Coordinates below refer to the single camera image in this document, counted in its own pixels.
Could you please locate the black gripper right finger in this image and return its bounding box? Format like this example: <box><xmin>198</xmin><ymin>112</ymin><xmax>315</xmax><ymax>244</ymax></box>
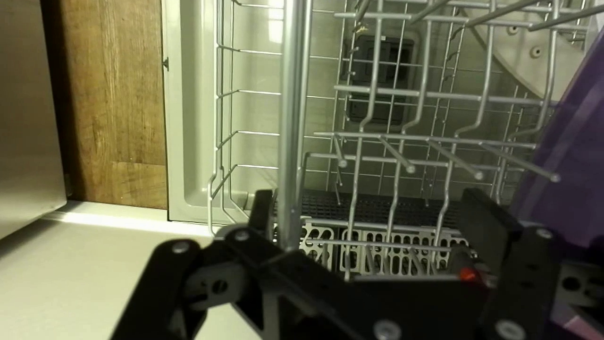
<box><xmin>455</xmin><ymin>189</ymin><xmax>563</xmax><ymax>340</ymax></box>

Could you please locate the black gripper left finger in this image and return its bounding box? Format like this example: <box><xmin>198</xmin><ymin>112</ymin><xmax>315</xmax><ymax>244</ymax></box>
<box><xmin>110</xmin><ymin>188</ymin><xmax>355</xmax><ymax>340</ymax></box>

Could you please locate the dishwasher wire rack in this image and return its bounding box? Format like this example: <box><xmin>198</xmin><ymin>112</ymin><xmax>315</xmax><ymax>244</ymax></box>
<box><xmin>206</xmin><ymin>0</ymin><xmax>604</xmax><ymax>284</ymax></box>

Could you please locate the purple plastic container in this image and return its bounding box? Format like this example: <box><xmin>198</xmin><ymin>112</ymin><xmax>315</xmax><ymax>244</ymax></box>
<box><xmin>512</xmin><ymin>33</ymin><xmax>604</xmax><ymax>248</ymax></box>

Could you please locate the black cutlery basket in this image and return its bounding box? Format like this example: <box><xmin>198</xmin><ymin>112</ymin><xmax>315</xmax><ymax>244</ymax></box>
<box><xmin>300</xmin><ymin>191</ymin><xmax>466</xmax><ymax>276</ymax></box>

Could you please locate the stainless steel refrigerator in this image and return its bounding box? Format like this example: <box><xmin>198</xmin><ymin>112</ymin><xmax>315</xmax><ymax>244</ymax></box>
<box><xmin>0</xmin><ymin>0</ymin><xmax>66</xmax><ymax>239</ymax></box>

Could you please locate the wooden cabinet panel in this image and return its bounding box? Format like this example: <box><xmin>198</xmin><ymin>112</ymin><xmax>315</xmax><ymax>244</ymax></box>
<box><xmin>42</xmin><ymin>0</ymin><xmax>166</xmax><ymax>208</ymax></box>

